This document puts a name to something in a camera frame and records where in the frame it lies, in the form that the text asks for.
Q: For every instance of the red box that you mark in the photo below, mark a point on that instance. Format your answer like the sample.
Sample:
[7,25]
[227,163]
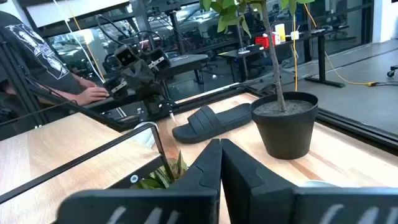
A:
[262,41]

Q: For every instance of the person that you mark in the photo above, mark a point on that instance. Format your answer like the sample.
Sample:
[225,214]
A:
[37,56]

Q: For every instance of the leafy tree in black pot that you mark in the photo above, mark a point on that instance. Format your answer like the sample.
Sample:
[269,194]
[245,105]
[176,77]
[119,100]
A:
[286,133]

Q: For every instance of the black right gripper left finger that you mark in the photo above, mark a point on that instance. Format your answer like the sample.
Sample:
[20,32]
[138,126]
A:
[174,205]

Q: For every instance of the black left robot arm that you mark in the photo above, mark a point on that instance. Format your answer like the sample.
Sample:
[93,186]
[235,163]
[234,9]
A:
[157,107]

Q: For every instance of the small potted succulent plant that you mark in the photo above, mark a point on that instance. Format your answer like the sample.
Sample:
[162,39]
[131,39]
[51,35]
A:
[161,177]

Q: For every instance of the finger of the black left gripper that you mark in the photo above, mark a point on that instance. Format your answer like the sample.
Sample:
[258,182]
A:
[116,87]
[157,62]

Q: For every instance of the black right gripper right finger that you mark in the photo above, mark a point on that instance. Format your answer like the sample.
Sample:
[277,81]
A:
[280,205]

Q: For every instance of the yellow container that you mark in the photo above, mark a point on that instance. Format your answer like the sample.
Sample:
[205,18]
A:
[280,32]

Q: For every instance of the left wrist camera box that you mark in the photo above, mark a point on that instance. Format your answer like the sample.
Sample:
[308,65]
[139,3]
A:
[126,56]

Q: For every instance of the person's hand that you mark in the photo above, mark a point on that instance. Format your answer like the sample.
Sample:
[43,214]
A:
[93,95]

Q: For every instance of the black standing desk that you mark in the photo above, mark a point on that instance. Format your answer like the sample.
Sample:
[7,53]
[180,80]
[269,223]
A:
[321,62]

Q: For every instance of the black office table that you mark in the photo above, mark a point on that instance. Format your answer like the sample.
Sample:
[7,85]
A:
[186,60]

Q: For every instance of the black slide sandal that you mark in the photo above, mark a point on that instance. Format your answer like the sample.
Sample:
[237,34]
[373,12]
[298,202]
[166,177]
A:
[211,123]

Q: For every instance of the white cup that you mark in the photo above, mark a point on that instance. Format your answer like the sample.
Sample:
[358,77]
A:
[294,35]

